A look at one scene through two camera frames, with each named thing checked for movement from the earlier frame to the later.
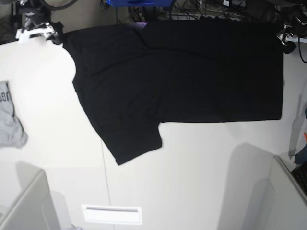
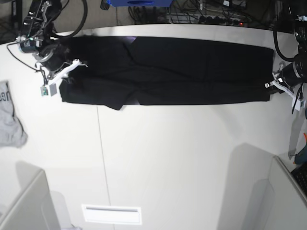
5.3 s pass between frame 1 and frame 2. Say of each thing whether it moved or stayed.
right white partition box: stayed
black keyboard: stayed
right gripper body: moved
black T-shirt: moved
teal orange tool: stayed
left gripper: moved
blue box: stayed
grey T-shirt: stayed
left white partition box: stayed
